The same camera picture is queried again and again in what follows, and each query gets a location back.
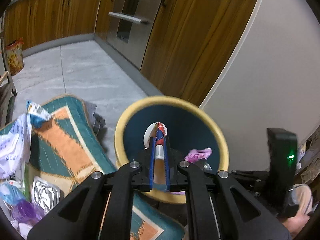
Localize purple snack wrapper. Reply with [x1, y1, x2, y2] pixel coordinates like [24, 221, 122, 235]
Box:
[184, 147, 212, 163]

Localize white plastic bag blue text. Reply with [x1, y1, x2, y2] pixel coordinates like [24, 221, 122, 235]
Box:
[1, 114, 31, 179]

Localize yellow teal trash bin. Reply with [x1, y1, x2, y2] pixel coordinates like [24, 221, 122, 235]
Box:
[105, 96, 229, 216]

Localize wooden kitchen cabinets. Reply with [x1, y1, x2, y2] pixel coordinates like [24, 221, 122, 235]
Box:
[4, 0, 257, 105]

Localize person's right hand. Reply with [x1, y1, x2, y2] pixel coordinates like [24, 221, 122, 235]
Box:
[281, 184, 313, 238]

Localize teal orange patterned rug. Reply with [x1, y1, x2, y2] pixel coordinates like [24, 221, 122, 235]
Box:
[23, 95, 184, 239]

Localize white refrigerator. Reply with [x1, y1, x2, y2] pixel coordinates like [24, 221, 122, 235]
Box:
[200, 0, 319, 170]

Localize blue snack packet with barcode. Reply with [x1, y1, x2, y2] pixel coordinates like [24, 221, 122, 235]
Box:
[27, 101, 51, 128]

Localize silver foil blister pack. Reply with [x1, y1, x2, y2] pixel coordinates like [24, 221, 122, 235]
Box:
[31, 176, 61, 215]

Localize green white carton box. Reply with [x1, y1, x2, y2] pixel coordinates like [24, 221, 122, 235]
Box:
[9, 163, 30, 200]

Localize stainless steel oven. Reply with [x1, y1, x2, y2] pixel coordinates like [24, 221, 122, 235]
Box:
[106, 0, 162, 69]

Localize purple plastic bottle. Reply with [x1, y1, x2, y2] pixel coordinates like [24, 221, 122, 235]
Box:
[11, 199, 45, 225]

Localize yellow floral container red lid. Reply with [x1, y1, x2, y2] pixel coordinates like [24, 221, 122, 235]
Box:
[6, 37, 24, 76]

